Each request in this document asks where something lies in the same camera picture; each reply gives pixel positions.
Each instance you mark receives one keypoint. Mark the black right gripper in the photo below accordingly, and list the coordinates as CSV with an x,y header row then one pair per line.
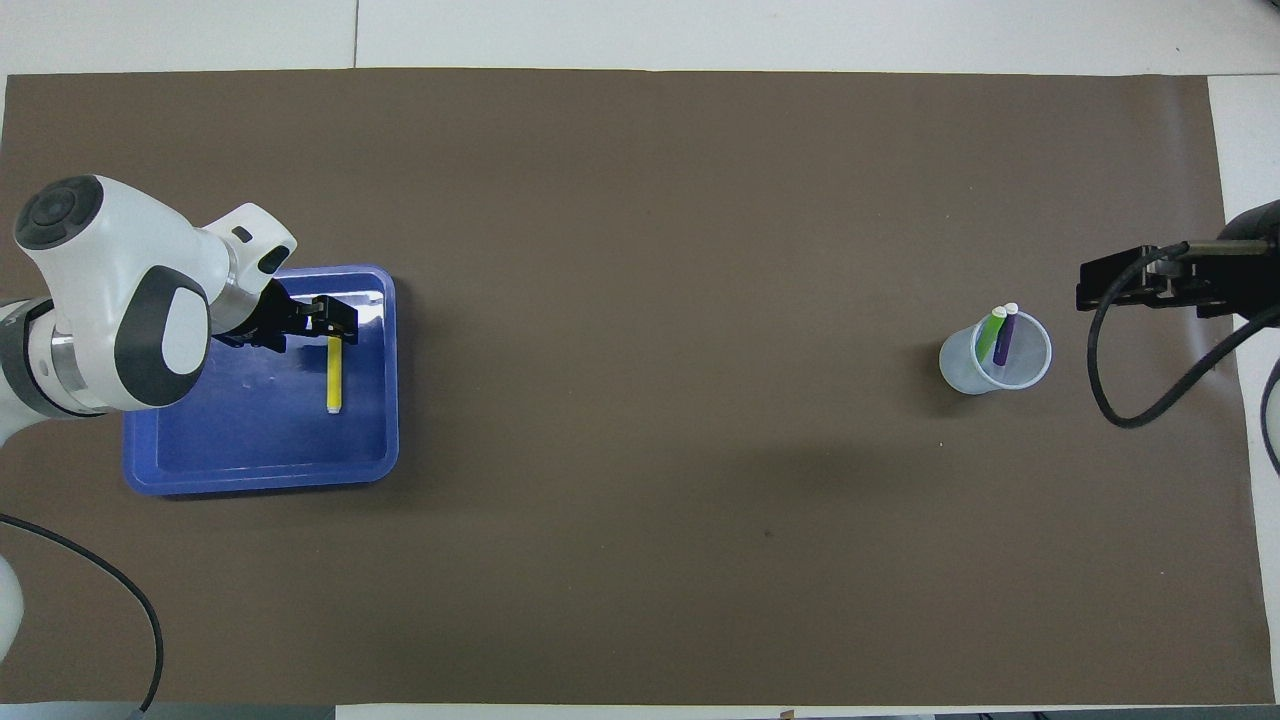
x,y
1235,290

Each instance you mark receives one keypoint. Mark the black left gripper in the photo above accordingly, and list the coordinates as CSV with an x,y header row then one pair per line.
x,y
265,318

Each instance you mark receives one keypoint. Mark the yellow highlighter pen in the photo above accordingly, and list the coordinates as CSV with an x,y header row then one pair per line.
x,y
335,380

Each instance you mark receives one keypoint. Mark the purple highlighter pen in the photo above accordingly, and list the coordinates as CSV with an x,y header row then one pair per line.
x,y
1005,340

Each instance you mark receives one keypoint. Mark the green highlighter pen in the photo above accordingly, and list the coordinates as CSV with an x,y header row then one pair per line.
x,y
988,340

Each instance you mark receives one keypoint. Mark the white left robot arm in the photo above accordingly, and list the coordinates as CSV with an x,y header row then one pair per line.
x,y
90,290

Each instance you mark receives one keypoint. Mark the blue plastic tray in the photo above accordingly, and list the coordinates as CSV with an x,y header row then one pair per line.
x,y
260,440

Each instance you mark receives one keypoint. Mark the translucent plastic cup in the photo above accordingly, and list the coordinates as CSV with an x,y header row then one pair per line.
x,y
965,375

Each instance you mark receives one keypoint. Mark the brown table mat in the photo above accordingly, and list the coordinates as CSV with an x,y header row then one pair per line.
x,y
640,450

